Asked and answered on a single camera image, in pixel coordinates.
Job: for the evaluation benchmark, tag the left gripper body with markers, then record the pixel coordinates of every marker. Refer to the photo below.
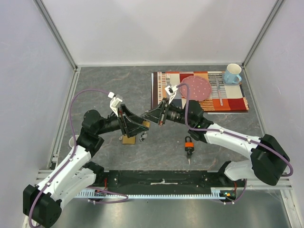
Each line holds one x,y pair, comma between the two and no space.
123,120

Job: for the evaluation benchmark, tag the colourful patchwork placemat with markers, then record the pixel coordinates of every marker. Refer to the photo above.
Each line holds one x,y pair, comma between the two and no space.
234,99

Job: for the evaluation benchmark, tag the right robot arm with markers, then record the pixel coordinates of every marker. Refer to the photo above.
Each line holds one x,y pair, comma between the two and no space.
266,160

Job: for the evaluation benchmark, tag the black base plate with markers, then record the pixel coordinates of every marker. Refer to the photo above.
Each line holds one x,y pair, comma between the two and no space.
164,182

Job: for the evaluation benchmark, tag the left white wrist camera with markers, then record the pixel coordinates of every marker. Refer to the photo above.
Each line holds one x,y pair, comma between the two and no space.
115,102

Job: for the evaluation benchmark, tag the orange black padlock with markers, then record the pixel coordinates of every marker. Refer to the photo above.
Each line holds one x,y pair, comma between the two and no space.
189,145

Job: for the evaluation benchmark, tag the grey printed mug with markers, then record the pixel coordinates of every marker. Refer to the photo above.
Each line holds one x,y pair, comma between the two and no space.
71,142

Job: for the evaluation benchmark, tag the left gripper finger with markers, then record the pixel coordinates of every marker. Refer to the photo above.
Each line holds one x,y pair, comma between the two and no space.
131,115
134,129

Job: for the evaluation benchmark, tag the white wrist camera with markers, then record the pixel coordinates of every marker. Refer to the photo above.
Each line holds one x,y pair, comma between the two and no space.
115,102
171,91

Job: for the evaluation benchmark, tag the light blue cable duct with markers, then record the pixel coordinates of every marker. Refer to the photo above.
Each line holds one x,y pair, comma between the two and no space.
215,195

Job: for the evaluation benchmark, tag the pink handled knife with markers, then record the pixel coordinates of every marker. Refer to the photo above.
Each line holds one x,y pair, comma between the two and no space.
219,91

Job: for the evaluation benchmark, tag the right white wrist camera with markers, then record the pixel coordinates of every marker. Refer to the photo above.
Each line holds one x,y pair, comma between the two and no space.
171,91

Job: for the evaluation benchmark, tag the light blue mug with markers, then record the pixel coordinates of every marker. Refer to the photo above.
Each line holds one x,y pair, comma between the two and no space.
232,74

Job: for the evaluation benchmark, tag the pink dotted plate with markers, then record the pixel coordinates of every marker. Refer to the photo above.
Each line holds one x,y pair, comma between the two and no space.
200,88

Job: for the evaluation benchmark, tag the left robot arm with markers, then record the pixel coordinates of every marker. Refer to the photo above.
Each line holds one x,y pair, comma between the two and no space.
44,202

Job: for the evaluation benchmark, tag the large brass padlock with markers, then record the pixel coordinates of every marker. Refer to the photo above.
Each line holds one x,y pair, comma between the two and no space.
127,140

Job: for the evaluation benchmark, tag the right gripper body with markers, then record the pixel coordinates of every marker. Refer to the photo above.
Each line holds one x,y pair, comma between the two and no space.
164,112

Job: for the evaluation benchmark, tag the pink handled fork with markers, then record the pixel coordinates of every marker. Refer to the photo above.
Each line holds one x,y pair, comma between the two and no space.
168,79

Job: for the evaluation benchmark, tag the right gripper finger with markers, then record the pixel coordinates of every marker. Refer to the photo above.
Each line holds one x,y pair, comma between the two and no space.
154,119
159,111

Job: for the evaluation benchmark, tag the small brass padlock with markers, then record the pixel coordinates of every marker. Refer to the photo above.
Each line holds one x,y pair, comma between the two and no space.
146,124

